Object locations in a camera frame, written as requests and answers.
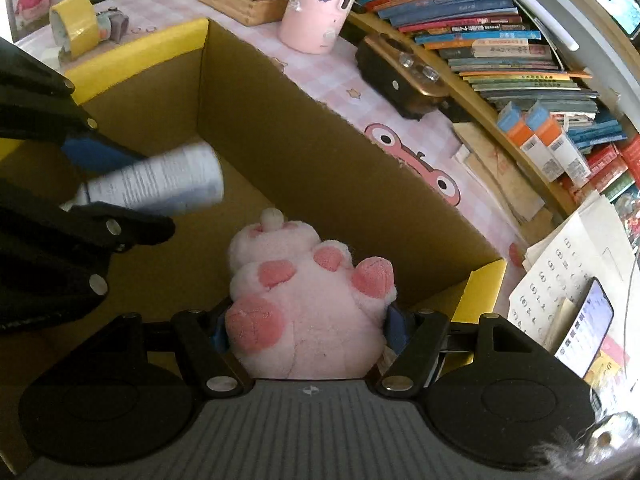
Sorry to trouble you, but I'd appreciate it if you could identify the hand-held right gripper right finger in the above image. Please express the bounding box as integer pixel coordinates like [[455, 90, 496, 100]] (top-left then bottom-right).
[[375, 302, 536, 397]]

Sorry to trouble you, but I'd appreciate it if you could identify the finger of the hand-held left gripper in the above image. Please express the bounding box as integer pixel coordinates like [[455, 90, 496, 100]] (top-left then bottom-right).
[[0, 180, 176, 333], [0, 37, 146, 173]]

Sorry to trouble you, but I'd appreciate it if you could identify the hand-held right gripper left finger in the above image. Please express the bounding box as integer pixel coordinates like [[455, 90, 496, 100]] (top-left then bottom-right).
[[115, 305, 253, 396]]

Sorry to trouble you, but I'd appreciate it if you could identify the white printed tube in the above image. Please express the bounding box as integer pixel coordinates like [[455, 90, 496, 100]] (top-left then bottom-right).
[[60, 141, 224, 216]]

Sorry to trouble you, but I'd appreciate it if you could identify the pink plush toy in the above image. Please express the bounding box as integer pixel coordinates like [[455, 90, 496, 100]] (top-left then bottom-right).
[[224, 208, 398, 380]]

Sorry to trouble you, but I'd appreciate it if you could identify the yellow tape roll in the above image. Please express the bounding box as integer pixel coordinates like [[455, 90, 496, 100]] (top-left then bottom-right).
[[49, 0, 101, 58]]

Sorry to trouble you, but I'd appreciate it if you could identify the yellow cardboard box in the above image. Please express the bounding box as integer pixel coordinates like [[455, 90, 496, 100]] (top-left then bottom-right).
[[0, 17, 508, 476]]

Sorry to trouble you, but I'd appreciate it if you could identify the pink checked cloth desktop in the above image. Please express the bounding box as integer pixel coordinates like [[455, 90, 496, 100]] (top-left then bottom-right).
[[15, 0, 531, 271]]

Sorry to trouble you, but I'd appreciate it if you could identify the brown paper notebook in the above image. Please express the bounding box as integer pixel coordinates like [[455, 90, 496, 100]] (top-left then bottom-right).
[[452, 120, 546, 226]]

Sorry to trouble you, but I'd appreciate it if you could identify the smartphone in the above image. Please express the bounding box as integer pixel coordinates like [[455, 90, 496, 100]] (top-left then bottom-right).
[[552, 277, 615, 380]]

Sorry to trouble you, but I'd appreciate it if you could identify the white worksheet paper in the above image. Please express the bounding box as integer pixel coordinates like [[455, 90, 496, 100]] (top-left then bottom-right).
[[507, 195, 640, 356]]

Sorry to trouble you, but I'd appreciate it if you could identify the wooden book rack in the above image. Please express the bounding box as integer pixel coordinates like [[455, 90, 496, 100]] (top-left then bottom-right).
[[347, 10, 591, 221]]

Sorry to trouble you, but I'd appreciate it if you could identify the orange and blue carton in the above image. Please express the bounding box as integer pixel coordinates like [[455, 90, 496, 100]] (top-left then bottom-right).
[[525, 100, 593, 186], [496, 101, 566, 181]]

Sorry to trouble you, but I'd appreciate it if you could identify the grey furry object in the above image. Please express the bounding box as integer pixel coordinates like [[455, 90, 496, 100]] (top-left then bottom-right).
[[525, 410, 640, 480]]

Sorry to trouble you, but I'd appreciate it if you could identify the black case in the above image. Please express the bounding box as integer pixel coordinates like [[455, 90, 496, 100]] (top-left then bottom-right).
[[356, 35, 451, 121]]

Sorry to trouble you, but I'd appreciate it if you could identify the pink cartoon cup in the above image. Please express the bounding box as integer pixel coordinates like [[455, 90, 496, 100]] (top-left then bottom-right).
[[279, 0, 372, 55]]

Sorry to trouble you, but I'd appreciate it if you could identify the row of books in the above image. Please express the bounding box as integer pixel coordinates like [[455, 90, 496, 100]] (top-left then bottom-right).
[[350, 0, 640, 251]]

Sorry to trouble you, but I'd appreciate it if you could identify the small grey camera toy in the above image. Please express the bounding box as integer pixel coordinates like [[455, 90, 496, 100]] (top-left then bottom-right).
[[95, 7, 130, 43]]

